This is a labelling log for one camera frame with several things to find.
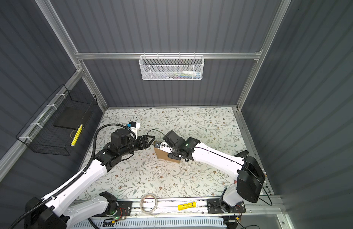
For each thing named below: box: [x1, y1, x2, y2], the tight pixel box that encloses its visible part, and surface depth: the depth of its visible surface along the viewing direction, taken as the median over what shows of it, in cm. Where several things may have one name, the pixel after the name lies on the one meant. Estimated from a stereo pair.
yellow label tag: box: [177, 201, 198, 211], surface depth 75 cm
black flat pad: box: [53, 107, 93, 130], surface depth 75 cm
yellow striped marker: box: [70, 124, 84, 147], surface depth 71 cm
